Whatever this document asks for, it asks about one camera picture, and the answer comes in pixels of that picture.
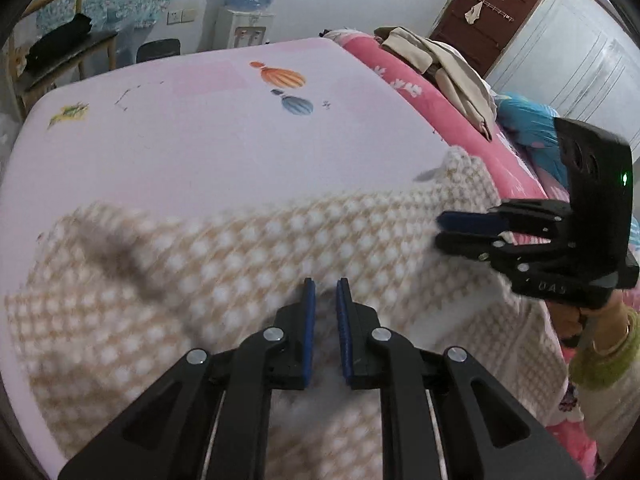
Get pink floral blanket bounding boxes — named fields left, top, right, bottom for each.
left=322, top=29, right=606, bottom=480

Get beige clothes pile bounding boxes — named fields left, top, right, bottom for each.
left=375, top=27, right=498, bottom=141

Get metal hook rack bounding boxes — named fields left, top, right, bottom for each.
left=469, top=0, right=516, bottom=23

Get black cloth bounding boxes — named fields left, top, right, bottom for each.
left=25, top=12, right=93, bottom=68

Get white folding board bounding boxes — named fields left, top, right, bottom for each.
left=0, top=37, right=453, bottom=466

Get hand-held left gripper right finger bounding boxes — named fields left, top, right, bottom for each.
left=336, top=277, right=586, bottom=480

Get person's right hand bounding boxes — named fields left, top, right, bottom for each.
left=547, top=287, right=632, bottom=356

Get white panelled wardrobe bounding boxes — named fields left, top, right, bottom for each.
left=485, top=0, right=640, bottom=161

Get white water dispenser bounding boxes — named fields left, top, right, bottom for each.
left=215, top=6, right=275, bottom=51

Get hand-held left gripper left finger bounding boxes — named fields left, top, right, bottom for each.
left=57, top=277, right=317, bottom=480

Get person's right forearm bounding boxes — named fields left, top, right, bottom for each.
left=567, top=307, right=640, bottom=466

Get wooden chair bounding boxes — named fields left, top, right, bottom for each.
left=10, top=0, right=121, bottom=116

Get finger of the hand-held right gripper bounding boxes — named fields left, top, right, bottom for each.
left=435, top=234, right=567, bottom=272
left=436, top=200, right=572, bottom=237

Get beige houndstooth coat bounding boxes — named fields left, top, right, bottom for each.
left=5, top=145, right=571, bottom=480

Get brown door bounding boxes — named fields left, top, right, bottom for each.
left=429, top=0, right=546, bottom=78

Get teal blanket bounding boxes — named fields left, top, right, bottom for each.
left=495, top=92, right=571, bottom=183

